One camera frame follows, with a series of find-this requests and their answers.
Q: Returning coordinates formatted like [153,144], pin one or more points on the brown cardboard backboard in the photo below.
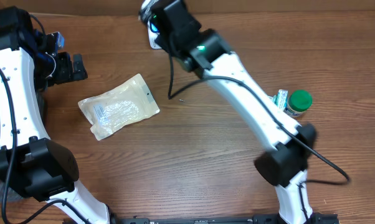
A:
[131,7]

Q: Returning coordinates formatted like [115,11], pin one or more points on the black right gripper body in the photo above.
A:
[168,48]

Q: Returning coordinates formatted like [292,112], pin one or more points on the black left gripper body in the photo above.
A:
[65,68]

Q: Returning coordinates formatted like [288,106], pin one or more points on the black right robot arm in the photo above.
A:
[286,143]

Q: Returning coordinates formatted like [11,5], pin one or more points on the green lid white jar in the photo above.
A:
[298,103]

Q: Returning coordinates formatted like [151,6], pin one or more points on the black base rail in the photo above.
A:
[316,218]

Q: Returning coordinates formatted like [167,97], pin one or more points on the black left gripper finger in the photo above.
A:
[79,75]
[78,63]

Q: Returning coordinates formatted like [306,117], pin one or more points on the small teal tissue pack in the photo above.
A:
[280,99]

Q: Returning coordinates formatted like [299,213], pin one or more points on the beige glossy plastic package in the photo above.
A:
[128,103]

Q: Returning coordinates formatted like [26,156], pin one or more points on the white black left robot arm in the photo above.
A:
[31,164]

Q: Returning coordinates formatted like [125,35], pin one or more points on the white barcode scanner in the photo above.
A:
[153,34]

